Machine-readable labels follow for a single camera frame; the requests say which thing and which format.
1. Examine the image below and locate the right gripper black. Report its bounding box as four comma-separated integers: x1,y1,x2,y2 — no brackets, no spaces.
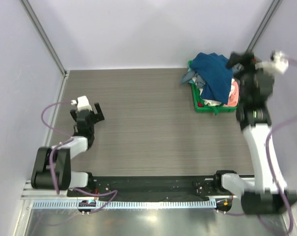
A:
224,51,266,104

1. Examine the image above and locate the blue t shirt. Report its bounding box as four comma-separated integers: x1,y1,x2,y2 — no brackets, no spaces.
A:
190,52,235,105

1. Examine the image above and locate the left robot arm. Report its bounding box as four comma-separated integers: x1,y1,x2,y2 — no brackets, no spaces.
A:
30,103,105,197

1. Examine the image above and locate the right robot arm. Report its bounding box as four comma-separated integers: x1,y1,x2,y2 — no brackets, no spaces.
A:
212,51,297,215

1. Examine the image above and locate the pink t shirt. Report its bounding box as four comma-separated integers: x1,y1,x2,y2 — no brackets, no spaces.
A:
223,79,239,107

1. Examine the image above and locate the grey t shirt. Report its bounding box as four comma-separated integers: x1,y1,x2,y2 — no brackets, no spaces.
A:
180,68,206,89

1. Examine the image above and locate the white t shirt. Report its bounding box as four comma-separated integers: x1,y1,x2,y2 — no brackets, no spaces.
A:
192,79,232,106

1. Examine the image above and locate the green plastic bin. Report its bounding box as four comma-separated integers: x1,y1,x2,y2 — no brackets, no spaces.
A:
188,60,238,114

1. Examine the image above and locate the right aluminium frame post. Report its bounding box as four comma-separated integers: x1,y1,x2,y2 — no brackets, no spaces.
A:
246,0,283,51

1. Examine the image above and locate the aluminium frame post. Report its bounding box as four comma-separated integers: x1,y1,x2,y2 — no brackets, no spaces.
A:
20,0,67,77
246,0,283,51

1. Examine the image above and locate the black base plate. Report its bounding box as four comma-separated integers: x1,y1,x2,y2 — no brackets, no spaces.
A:
66,175,256,198

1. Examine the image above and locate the aluminium rail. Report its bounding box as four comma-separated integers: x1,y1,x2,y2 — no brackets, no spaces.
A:
21,180,67,200

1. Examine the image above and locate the left aluminium frame post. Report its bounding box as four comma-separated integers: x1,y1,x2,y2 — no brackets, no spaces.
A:
20,0,67,77

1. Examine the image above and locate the slotted cable duct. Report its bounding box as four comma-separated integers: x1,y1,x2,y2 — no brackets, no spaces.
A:
32,199,216,210

